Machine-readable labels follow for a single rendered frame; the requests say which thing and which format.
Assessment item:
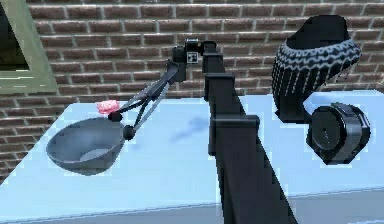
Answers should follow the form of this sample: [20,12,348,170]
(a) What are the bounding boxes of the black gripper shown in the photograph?
[107,45,188,142]

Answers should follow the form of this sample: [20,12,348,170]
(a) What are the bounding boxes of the green window frame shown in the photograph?
[0,0,58,95]

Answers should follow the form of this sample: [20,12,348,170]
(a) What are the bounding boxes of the black patterned vase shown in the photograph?
[271,14,363,124]

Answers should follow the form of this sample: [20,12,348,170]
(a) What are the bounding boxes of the grey bowl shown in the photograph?
[45,116,127,177]

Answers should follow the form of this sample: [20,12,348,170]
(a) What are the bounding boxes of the pink crumpled lump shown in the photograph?
[96,99,121,115]

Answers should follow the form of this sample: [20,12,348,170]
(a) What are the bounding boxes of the pale blue chest of drawers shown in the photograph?
[0,89,384,224]

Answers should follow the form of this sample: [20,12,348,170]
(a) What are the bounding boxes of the black round alarm clock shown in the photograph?
[305,102,372,166]

